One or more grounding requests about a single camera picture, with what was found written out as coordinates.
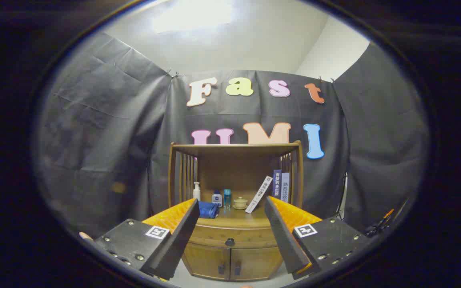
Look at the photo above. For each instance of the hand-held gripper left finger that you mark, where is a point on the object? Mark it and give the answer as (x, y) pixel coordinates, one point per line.
(176, 244)

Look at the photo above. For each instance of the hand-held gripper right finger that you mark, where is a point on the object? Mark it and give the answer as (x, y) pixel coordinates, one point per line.
(284, 236)

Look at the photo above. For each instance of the wooden drawer with black knob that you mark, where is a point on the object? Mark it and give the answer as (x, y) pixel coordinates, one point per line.
(214, 236)

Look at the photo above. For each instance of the wooden cabinet door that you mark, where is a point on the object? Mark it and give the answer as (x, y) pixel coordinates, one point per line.
(254, 262)
(206, 260)

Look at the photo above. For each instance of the wooden countertop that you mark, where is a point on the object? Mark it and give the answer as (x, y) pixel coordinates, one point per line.
(238, 218)

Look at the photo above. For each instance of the blue folded towel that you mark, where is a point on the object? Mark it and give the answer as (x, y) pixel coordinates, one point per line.
(208, 210)

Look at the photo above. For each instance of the pale lavender book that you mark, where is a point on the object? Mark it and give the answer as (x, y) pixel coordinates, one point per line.
(285, 188)

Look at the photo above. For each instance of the white book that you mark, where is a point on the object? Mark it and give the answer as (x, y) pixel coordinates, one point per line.
(259, 194)

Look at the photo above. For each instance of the dark blue book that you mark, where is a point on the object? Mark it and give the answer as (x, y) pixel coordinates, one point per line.
(277, 184)

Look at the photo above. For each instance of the white pump bottle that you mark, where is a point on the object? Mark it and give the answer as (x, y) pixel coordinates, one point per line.
(197, 194)

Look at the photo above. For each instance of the beige lidded teacup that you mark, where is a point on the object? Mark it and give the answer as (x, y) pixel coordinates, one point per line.
(240, 202)

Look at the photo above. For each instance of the white bottle with blue cap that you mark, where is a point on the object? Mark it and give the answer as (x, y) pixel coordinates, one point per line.
(217, 198)

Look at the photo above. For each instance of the clear blue bottle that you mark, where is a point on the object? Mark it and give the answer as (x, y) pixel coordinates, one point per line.
(227, 198)

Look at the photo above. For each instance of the black tripod stand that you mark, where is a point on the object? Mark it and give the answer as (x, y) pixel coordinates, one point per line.
(345, 192)

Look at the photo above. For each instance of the dark equipment with orange part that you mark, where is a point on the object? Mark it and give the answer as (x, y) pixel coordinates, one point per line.
(378, 226)

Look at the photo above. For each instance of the black backdrop cloth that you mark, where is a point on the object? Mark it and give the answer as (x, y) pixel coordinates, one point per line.
(114, 140)

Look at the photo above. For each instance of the wooden cabinet with shelf frame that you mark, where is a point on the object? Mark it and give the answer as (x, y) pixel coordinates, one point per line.
(234, 168)

